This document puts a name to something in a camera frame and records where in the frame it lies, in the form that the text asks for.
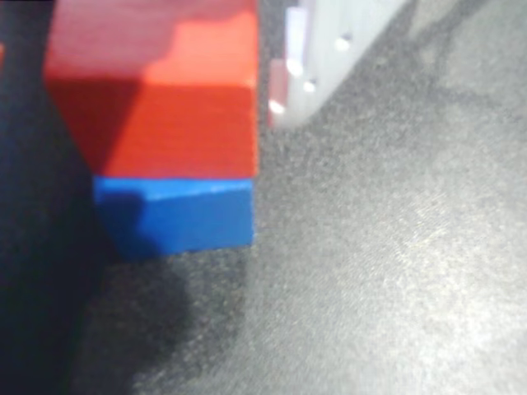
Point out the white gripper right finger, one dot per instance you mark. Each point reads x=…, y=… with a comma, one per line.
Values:
x=325, y=57

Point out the red cube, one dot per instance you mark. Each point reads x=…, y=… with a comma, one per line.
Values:
x=185, y=111

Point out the blue cube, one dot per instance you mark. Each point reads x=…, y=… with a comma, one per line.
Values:
x=193, y=218

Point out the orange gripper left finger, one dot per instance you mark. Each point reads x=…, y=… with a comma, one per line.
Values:
x=1, y=54

